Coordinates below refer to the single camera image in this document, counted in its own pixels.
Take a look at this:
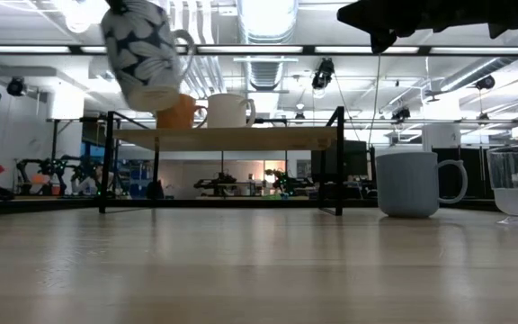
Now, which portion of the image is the navy white floral mug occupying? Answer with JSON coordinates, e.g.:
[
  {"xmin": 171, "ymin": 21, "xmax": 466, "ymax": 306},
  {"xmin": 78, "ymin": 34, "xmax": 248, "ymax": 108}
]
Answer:
[{"xmin": 100, "ymin": 0, "xmax": 196, "ymax": 113}]

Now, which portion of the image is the light blue ribbed mug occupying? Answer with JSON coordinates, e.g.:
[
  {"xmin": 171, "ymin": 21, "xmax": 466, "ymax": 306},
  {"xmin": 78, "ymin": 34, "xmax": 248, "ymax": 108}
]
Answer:
[{"xmin": 374, "ymin": 150, "xmax": 469, "ymax": 220}]

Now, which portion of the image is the wooden shelf with black frame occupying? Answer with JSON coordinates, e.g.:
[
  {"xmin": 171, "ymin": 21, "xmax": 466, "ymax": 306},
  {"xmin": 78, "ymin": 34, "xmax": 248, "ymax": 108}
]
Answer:
[{"xmin": 98, "ymin": 106, "xmax": 346, "ymax": 217}]

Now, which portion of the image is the black ceiling cable reel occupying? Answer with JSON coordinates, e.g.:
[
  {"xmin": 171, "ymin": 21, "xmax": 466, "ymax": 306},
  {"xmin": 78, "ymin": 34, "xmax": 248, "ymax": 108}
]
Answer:
[
  {"xmin": 5, "ymin": 76, "xmax": 27, "ymax": 97},
  {"xmin": 311, "ymin": 57, "xmax": 335, "ymax": 91},
  {"xmin": 474, "ymin": 74, "xmax": 496, "ymax": 91}
]

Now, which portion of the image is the black overhead frame bar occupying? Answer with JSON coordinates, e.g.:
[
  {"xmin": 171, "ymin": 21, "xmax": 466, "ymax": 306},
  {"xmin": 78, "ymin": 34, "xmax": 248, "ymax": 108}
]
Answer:
[{"xmin": 0, "ymin": 43, "xmax": 518, "ymax": 57}]

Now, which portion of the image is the plain white mug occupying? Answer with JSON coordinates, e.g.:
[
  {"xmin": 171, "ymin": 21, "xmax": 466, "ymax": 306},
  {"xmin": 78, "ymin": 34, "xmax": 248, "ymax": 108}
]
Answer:
[{"xmin": 205, "ymin": 93, "xmax": 257, "ymax": 130}]

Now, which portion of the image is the black partition wall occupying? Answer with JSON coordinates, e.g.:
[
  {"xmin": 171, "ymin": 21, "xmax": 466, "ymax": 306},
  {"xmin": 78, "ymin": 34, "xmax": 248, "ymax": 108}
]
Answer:
[{"xmin": 432, "ymin": 147, "xmax": 494, "ymax": 200}]

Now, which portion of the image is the background black monitor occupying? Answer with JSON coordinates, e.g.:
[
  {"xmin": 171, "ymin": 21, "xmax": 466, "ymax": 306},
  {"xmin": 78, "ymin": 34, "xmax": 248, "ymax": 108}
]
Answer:
[{"xmin": 310, "ymin": 139, "xmax": 369, "ymax": 177}]

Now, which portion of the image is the orange mug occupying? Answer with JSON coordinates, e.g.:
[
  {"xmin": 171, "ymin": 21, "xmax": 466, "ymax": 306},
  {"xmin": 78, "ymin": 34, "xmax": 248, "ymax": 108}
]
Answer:
[{"xmin": 155, "ymin": 93, "xmax": 209, "ymax": 131}]

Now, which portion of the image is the silver ceiling duct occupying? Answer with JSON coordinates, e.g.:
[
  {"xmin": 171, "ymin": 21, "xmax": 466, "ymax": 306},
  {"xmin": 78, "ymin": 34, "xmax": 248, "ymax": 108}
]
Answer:
[{"xmin": 236, "ymin": 0, "xmax": 299, "ymax": 91}]

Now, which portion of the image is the black aluminium table frame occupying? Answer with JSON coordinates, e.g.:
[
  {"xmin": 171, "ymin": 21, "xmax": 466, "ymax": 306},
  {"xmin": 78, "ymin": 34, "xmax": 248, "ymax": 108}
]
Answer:
[{"xmin": 0, "ymin": 196, "xmax": 518, "ymax": 218}]

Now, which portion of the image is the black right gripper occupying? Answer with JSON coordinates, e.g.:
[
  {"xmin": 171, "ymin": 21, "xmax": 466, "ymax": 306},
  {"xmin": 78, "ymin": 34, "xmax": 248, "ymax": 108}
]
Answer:
[{"xmin": 335, "ymin": 0, "xmax": 518, "ymax": 55}]

